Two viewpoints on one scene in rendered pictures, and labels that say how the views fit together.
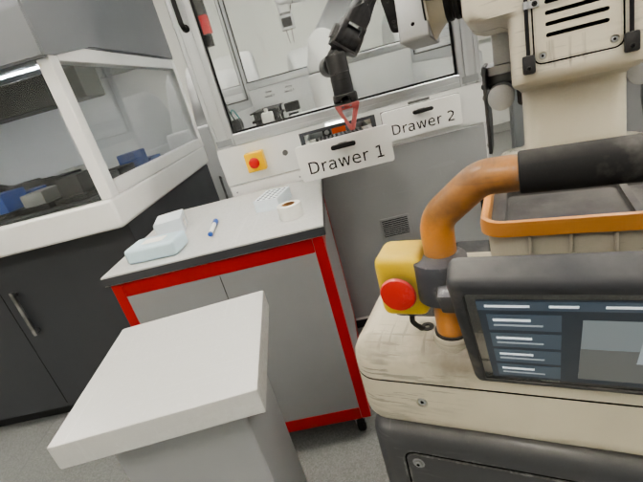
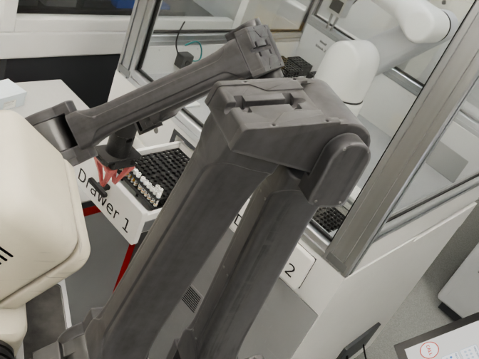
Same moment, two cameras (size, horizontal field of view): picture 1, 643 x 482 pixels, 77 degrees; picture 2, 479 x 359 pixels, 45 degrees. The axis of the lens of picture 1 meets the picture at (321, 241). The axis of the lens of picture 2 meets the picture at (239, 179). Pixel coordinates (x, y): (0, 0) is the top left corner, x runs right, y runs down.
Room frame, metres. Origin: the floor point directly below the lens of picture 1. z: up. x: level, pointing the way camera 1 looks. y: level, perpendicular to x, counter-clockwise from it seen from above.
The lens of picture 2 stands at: (0.32, -0.94, 1.81)
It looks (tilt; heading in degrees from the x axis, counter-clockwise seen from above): 32 degrees down; 27
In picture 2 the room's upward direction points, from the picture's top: 24 degrees clockwise
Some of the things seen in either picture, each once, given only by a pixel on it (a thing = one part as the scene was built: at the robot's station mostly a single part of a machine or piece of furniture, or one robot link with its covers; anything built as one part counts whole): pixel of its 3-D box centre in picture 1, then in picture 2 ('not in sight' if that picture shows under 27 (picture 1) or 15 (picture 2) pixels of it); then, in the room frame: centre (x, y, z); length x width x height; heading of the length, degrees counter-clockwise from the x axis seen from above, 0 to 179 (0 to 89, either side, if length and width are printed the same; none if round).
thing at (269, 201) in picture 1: (273, 199); not in sight; (1.31, 0.12, 0.78); 0.12 x 0.08 x 0.04; 160
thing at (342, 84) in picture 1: (343, 86); (119, 144); (1.20, -0.17, 1.06); 0.10 x 0.07 x 0.07; 174
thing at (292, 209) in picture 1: (290, 210); not in sight; (1.12, 0.06, 0.78); 0.07 x 0.07 x 0.04
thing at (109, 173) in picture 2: (348, 113); (110, 169); (1.19, -0.17, 0.99); 0.07 x 0.07 x 0.09; 84
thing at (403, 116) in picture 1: (421, 118); (267, 239); (1.53, -0.48, 0.87); 0.29 x 0.02 x 0.11; 85
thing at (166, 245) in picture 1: (157, 247); not in sight; (1.11, 0.45, 0.78); 0.15 x 0.10 x 0.04; 81
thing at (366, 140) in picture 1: (344, 153); (107, 194); (1.24, -0.14, 0.87); 0.29 x 0.02 x 0.11; 85
